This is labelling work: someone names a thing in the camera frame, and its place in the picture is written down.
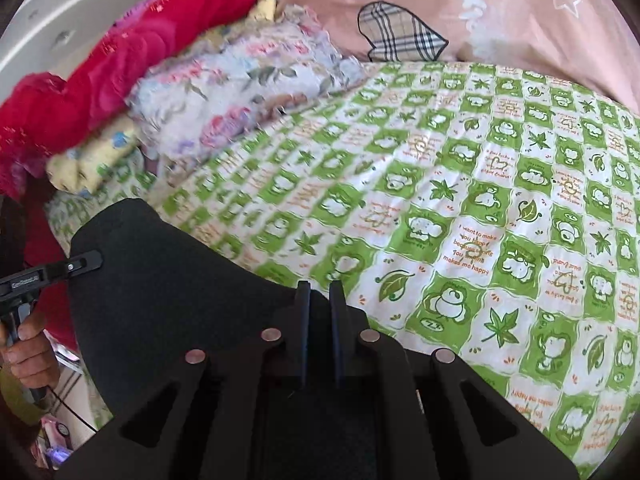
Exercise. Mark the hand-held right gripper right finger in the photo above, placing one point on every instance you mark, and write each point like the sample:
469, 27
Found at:
337, 330

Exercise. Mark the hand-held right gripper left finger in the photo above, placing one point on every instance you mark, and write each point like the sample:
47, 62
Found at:
303, 330

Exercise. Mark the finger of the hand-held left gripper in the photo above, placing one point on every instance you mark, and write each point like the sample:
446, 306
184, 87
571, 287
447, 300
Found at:
80, 263

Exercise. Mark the black pants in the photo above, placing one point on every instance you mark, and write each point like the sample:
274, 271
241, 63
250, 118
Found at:
150, 285

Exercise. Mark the person's left hand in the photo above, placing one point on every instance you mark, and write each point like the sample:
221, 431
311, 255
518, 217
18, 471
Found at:
32, 357

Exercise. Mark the pink plastic object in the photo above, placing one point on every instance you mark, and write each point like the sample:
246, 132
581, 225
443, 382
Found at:
60, 440

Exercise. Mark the green checked printed bedsheet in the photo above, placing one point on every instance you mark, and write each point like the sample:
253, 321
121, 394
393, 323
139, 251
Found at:
450, 210

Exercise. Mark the red fleece blanket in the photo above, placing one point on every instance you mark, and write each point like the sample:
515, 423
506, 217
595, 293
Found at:
125, 55

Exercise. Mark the floral pillow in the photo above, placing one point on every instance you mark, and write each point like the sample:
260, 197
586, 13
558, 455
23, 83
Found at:
235, 85

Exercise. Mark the pink duvet with plaid heart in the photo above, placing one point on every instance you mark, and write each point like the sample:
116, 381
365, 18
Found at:
500, 10

